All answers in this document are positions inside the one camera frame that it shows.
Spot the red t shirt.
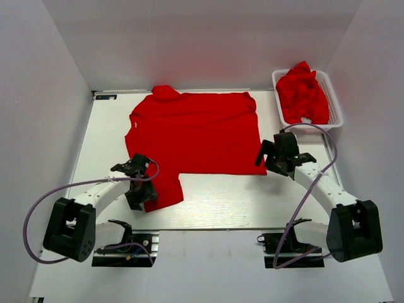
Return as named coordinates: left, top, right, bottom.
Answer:
left=125, top=85, right=266, bottom=212

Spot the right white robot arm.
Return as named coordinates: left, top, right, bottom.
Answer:
left=255, top=131, right=383, bottom=269

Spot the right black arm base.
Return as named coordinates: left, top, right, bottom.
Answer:
left=256, top=232, right=324, bottom=269

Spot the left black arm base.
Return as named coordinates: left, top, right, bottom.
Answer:
left=92, top=231, right=159, bottom=268

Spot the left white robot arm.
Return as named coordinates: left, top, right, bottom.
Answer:
left=43, top=154, right=157, bottom=262

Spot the red t shirts pile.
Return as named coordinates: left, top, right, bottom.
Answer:
left=276, top=61, right=330, bottom=124

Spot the blue table label sticker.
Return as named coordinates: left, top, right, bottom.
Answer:
left=95, top=95, right=117, bottom=100

